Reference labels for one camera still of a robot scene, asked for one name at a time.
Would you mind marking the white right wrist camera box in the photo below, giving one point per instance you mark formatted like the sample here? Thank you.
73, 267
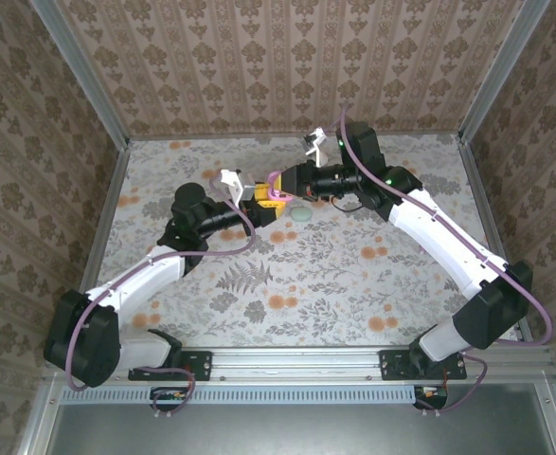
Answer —
316, 147

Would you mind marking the aluminium frame post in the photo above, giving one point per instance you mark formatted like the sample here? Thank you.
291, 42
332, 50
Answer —
83, 80
500, 71

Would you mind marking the aluminium mounting rail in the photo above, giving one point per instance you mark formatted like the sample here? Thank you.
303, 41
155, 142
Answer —
296, 362

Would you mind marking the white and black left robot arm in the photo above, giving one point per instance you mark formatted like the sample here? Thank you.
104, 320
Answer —
140, 279

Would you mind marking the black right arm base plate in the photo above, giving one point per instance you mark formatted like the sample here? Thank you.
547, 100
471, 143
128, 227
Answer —
393, 367

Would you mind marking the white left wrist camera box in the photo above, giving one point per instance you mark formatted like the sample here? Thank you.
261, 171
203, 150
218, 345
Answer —
232, 182

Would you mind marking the aluminium side rail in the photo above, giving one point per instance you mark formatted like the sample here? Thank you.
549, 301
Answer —
483, 189
114, 189

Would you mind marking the floral patterned table cloth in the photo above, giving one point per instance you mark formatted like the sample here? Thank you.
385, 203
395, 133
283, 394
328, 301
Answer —
306, 284

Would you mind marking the grey metal sheet panel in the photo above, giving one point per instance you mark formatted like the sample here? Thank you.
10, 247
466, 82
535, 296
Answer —
282, 431

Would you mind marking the mint green earbud charging case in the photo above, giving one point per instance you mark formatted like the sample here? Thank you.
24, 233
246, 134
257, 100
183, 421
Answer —
300, 214

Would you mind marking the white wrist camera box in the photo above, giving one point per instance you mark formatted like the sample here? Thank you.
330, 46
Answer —
232, 182
316, 147

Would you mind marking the pink earbud charging case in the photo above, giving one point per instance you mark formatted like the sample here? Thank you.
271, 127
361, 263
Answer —
274, 192

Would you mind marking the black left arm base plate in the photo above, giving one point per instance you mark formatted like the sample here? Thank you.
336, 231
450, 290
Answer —
197, 365

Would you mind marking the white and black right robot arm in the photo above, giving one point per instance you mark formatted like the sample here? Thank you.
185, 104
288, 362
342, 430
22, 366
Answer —
436, 246

